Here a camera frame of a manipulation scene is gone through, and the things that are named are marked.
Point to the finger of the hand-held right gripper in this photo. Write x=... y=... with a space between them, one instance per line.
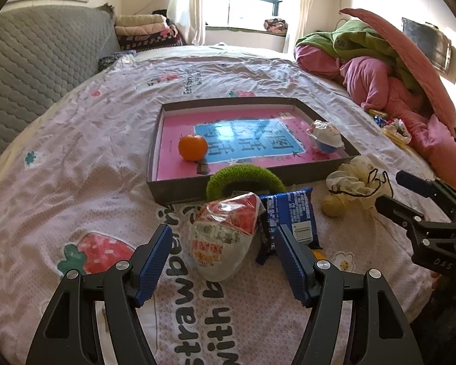
x=397 y=211
x=414 y=183

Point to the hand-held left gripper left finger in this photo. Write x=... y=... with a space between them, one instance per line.
x=155 y=262

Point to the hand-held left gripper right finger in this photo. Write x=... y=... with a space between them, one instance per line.
x=288 y=262

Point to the blue cookie packet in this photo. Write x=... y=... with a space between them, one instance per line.
x=292 y=209

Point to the red white bun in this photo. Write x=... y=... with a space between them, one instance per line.
x=220 y=235

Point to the blue white bun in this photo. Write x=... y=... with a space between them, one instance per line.
x=326 y=137

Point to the grey cardboard box pink bottom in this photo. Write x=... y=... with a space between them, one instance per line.
x=171 y=129

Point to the pile of snack packets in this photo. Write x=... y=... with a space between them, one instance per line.
x=393 y=127

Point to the small dark trinket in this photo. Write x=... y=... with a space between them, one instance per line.
x=202 y=167

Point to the pink duvet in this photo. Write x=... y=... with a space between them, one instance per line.
x=368 y=80

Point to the orange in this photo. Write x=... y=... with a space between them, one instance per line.
x=192 y=147

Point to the salmon quilted blanket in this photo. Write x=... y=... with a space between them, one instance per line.
x=410 y=49

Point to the green garment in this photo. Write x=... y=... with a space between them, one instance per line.
x=349 y=40

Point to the dark blue patterned cloth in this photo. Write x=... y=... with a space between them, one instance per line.
x=112 y=60

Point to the pink patterned bag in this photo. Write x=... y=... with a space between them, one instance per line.
x=276 y=25

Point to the cream curtain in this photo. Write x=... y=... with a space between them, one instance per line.
x=186 y=3
x=304 y=3

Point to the dark checkered folded blanket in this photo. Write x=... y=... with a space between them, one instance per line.
x=152 y=41

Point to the grey quilted headboard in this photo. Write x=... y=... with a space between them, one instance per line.
x=34 y=64

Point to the pink folded blanket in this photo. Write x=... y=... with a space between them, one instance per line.
x=144 y=29

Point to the cream folded blanket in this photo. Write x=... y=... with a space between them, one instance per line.
x=140 y=19

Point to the dark framed wall board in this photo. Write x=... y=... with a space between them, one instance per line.
x=427 y=43

